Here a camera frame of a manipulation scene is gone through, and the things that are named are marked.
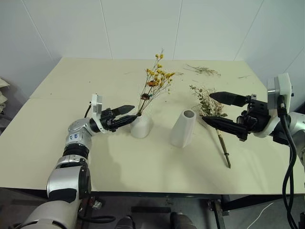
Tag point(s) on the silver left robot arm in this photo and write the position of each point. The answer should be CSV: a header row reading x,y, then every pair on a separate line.
x,y
71,176

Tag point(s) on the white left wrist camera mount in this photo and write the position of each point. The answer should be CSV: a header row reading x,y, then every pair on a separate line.
x,y
97,102

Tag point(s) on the beige cloth sack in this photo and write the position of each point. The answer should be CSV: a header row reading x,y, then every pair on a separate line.
x,y
3,95

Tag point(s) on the yellow dried flower bouquet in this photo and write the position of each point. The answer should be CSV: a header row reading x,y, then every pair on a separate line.
x,y
158,76

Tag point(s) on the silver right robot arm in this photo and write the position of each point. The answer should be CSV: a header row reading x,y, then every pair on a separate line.
x,y
297,121

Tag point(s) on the short white ceramic vase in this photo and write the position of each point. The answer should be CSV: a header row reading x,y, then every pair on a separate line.
x,y
141,127

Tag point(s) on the small loose dry twig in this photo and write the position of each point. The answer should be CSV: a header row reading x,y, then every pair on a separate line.
x,y
244,76

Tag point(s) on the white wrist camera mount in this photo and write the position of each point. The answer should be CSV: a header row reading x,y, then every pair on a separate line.
x,y
284,83
97,102

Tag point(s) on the dark rounded shape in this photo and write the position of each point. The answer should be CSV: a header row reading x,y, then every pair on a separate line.
x,y
182,221
125,223

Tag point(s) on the tall white ceramic vase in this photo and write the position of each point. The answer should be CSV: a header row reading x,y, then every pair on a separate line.
x,y
182,131

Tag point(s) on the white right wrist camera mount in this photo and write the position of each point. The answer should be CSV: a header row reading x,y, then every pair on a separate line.
x,y
284,83

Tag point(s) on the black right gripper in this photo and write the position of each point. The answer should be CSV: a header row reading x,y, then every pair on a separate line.
x,y
258,114

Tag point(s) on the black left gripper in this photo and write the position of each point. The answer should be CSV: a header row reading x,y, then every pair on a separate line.
x,y
107,119

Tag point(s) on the small silver metal fitting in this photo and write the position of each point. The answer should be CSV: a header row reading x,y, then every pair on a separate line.
x,y
97,205

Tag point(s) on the loose dried green twigs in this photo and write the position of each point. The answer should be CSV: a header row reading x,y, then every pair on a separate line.
x,y
202,69

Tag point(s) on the green dried leaf bouquet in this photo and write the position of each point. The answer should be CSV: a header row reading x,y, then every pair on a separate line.
x,y
209,105

